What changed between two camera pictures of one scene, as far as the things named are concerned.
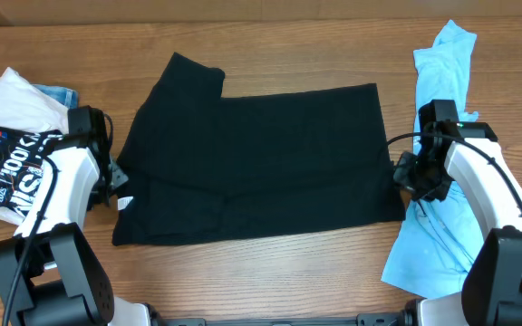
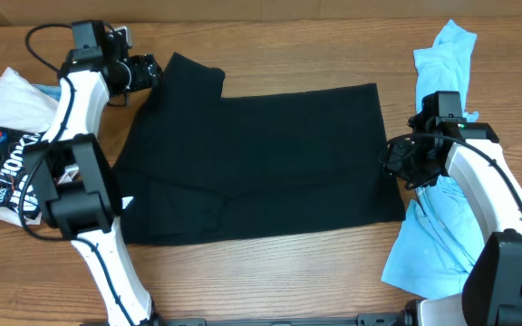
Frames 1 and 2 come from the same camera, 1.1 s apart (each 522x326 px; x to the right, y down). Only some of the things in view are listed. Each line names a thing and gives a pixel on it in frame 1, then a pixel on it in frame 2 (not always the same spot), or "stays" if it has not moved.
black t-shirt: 201,166 stays
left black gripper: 119,179 to 146,73
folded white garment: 14,101 stays
